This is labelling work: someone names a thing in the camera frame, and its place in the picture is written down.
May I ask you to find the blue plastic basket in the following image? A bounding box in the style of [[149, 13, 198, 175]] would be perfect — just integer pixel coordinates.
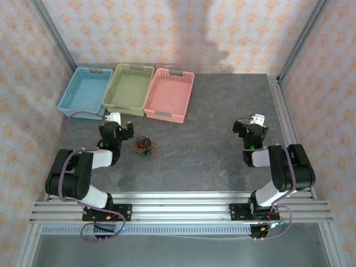
[[57, 67, 114, 121]]

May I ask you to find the green plastic basket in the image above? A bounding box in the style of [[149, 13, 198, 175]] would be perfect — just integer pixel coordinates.
[[102, 63, 155, 117]]

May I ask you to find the pink plastic basket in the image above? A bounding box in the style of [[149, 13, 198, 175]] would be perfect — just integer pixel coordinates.
[[143, 67, 195, 125]]

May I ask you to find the small black control board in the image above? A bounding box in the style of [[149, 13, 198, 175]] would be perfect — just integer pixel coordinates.
[[261, 221, 286, 232], [93, 222, 125, 234]]

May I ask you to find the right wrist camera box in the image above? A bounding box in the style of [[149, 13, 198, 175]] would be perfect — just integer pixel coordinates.
[[249, 113, 265, 126]]

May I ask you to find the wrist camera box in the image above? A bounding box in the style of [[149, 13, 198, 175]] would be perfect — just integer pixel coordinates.
[[105, 111, 122, 126], [249, 113, 265, 126]]

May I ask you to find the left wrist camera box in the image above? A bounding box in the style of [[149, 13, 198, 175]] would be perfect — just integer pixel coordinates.
[[105, 111, 122, 126]]

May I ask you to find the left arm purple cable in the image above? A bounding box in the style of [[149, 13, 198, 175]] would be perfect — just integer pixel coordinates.
[[57, 111, 126, 243]]

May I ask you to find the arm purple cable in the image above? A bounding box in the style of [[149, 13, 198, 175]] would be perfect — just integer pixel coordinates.
[[228, 116, 293, 241], [57, 111, 126, 243]]

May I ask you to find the aluminium side rail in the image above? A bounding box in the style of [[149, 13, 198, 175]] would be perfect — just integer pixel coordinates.
[[266, 74, 318, 201]]

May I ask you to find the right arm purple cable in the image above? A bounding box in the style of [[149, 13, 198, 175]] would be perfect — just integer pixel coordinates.
[[228, 116, 293, 241]]

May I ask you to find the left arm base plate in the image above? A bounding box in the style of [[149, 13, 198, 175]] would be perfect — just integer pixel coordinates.
[[82, 204, 132, 223]]

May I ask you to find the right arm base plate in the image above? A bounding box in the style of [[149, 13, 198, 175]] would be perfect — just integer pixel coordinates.
[[229, 202, 280, 222]]

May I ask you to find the aluminium mounting rail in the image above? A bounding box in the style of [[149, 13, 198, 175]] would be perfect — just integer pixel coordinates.
[[29, 191, 334, 224]]

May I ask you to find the aluminium frame post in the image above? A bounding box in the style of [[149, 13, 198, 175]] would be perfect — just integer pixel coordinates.
[[29, 0, 77, 72], [278, 0, 332, 82]]

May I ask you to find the grey slotted cable duct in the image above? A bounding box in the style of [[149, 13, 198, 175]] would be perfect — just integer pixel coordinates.
[[41, 224, 253, 236]]

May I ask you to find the aluminium frame leg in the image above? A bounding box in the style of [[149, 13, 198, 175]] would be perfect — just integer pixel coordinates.
[[15, 222, 43, 267], [318, 222, 350, 267]]

